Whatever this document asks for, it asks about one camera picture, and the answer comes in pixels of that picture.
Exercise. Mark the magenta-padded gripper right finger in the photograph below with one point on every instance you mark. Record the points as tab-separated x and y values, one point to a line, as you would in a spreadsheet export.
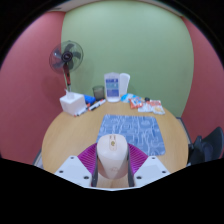
151	168

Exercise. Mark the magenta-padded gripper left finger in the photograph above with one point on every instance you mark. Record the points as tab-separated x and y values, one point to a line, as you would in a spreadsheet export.
75	168

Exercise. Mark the beige computer mouse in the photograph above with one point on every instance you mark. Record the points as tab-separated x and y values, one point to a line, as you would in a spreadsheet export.
112	155

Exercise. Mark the blue patterned mouse pad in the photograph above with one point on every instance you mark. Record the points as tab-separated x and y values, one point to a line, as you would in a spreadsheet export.
140	131

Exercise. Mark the red-capped whiteboard marker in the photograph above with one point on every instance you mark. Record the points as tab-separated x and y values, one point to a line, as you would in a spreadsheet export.
82	110

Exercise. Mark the black office chair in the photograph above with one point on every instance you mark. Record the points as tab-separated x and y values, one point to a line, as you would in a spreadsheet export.
208	146

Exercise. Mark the white and orange snack packet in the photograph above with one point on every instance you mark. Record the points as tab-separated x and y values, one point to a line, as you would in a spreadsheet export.
153	107

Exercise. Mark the white tissue box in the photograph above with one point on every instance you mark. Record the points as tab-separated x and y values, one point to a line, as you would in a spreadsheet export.
71	104

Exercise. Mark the black whiteboard marker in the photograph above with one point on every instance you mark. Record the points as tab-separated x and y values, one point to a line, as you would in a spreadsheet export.
97	105

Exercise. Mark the small black round object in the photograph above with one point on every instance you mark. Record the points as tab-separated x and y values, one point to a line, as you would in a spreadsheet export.
147	99

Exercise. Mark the blue whiteboard eraser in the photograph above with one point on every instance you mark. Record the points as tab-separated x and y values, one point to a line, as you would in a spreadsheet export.
89	99

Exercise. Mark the light blue snack packet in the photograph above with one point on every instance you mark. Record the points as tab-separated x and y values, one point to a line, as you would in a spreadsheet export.
126	97

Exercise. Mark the dark mesh pen cup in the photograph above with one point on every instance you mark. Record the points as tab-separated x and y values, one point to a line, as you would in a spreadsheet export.
98	93

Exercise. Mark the blue-printed acrylic sign stand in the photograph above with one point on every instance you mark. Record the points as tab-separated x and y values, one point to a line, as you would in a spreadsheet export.
112	87

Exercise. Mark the blank white acrylic stand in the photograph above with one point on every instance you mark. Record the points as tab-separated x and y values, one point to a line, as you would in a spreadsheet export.
124	83

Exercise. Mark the black standing fan, red pole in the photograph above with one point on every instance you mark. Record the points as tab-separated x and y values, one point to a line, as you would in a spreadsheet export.
66	56

